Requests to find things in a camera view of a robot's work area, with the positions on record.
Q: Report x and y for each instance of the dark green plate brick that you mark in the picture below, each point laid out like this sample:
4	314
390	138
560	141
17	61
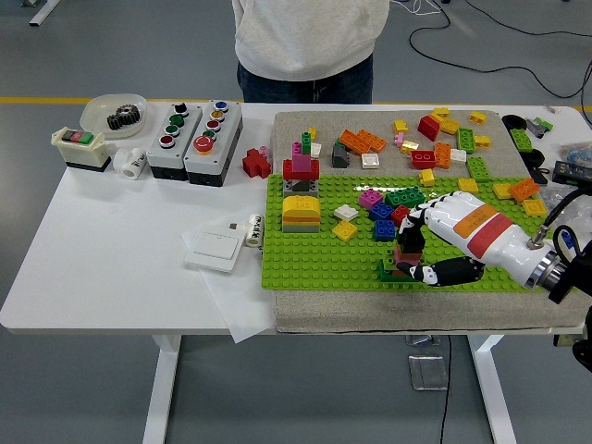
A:
384	276

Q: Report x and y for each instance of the white paper sheet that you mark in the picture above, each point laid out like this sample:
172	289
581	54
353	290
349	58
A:
240	305

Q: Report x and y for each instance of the white wall switch plate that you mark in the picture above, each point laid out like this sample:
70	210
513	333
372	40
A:
215	247

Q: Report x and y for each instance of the metal floor socket plate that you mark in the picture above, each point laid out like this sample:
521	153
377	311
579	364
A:
427	372

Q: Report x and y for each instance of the grey and green clip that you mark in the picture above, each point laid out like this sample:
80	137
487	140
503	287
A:
538	126

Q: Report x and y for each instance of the brown-orange square brick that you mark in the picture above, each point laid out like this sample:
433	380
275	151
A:
409	258

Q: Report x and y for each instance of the person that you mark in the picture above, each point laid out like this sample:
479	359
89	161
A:
310	37

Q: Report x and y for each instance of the red cross-shaped brick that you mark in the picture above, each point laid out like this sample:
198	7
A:
255	163

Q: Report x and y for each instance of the orange long brick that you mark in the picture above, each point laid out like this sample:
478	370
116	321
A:
373	139
353	142
442	156
525	188

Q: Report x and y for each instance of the red two-stud brick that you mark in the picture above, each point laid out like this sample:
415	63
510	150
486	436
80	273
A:
423	159

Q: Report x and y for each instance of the white table foot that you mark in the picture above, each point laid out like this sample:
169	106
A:
44	11

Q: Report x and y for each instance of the small green brick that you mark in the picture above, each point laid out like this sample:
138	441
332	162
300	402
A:
305	141

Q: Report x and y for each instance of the lime green long brick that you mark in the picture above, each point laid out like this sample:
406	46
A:
466	140
478	168
521	139

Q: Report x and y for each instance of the yellow-orange brick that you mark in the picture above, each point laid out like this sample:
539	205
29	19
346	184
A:
449	126

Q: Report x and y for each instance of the black electronic device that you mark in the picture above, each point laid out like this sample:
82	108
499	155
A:
571	172

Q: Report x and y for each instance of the white square brick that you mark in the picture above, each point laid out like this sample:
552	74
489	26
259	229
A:
346	212

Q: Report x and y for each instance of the grey-brown mat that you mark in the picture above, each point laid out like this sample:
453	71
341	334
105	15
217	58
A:
300	125

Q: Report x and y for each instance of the small yellow brick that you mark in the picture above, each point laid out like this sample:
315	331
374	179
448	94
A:
400	126
440	112
477	117
313	133
427	177
482	141

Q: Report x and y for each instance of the white table leg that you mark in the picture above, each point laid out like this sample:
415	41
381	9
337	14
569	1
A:
162	393
491	393

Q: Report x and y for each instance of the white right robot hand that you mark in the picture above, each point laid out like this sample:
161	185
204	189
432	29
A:
481	229

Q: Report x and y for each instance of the cream red-green switch box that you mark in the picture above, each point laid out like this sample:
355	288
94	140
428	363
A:
81	152

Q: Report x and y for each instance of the magenta square brick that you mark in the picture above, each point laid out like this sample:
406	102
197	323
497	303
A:
370	199

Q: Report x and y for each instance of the yellow domed brick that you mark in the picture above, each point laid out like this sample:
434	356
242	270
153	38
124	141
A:
300	203

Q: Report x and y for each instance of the black metal gear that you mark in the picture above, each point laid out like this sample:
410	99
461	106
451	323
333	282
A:
124	118

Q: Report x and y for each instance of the orange flat brick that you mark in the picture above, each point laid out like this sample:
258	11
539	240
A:
398	274

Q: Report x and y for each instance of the small white brick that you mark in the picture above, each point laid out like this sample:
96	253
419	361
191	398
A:
316	148
458	155

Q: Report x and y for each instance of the red square brick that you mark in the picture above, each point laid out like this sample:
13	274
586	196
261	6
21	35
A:
400	215

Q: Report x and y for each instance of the orange plate brick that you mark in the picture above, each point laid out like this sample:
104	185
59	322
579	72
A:
300	217

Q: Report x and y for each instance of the grey emergency-stop control box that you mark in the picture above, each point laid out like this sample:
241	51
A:
203	164

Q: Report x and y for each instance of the bag of blue parts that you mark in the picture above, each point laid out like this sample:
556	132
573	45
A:
578	151

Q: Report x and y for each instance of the white pipe tee fitting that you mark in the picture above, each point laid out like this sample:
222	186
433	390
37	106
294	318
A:
131	164

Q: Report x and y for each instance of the small pink brick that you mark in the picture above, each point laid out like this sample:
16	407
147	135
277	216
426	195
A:
398	139
296	148

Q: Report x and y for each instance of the dark grey slope brick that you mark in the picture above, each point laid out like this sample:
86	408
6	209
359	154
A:
341	158

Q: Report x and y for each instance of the yellow square tile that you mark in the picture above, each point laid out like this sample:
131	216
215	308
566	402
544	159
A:
534	206

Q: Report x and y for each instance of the wide red brick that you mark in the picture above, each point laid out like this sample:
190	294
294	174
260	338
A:
289	170

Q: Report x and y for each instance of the white printed cylinder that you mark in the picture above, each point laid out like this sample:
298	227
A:
254	231

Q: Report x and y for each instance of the grey four-button control box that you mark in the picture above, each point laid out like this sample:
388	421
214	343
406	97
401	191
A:
171	162

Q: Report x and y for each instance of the clear plastic bag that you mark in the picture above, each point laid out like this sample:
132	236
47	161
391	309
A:
555	200

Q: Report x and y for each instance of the grey arch brick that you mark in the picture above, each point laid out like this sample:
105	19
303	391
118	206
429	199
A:
287	186

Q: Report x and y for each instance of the green studded baseplate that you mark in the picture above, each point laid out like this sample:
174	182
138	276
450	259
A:
324	259

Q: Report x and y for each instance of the translucent white bowl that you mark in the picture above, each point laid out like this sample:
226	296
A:
97	111

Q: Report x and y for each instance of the yellow flat square brick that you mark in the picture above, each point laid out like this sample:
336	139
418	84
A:
345	230

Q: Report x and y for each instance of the metal under-table bracket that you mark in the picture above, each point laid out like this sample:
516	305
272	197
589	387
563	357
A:
421	340

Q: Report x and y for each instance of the small blue piece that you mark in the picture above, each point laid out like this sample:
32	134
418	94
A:
566	238

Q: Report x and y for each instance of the light grey brick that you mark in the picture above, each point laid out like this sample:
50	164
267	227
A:
300	227

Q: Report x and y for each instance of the blue square brick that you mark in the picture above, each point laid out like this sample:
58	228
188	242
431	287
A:
381	211
385	230

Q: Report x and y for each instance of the dark green long brick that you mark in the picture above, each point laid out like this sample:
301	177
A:
405	197

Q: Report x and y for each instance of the tall pink brick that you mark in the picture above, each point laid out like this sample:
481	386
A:
301	162

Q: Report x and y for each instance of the black toy brick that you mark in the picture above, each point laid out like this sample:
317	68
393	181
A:
411	242

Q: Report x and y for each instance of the white square tile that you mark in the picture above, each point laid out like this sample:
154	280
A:
370	160

